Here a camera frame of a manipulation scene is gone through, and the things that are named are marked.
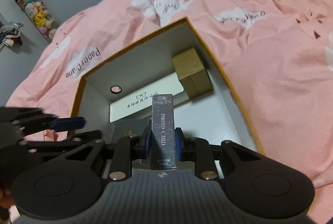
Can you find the clothes on window sill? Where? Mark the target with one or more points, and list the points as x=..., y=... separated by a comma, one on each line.
x=11, y=34

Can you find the orange storage box white inside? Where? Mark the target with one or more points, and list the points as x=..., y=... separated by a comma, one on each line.
x=215, y=116

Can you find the small brown cardboard box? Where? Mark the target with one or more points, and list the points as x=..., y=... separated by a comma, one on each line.
x=192, y=73

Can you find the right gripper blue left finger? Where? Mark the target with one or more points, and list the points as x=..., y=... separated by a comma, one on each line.
x=125, y=151

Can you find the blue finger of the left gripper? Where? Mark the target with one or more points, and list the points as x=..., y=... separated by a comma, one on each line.
x=67, y=124

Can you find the dark grey gift box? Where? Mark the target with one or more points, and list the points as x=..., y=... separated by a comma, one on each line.
x=131, y=128

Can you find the dark photo card box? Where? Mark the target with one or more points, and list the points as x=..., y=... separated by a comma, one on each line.
x=163, y=154

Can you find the right hand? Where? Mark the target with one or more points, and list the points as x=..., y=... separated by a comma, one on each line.
x=6, y=200

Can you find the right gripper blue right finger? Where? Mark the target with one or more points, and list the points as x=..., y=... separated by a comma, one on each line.
x=197, y=151

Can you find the white glasses case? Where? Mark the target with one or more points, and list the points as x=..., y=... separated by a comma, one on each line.
x=141, y=99

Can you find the pink cloud-print duvet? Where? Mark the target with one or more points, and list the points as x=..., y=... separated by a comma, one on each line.
x=276, y=56

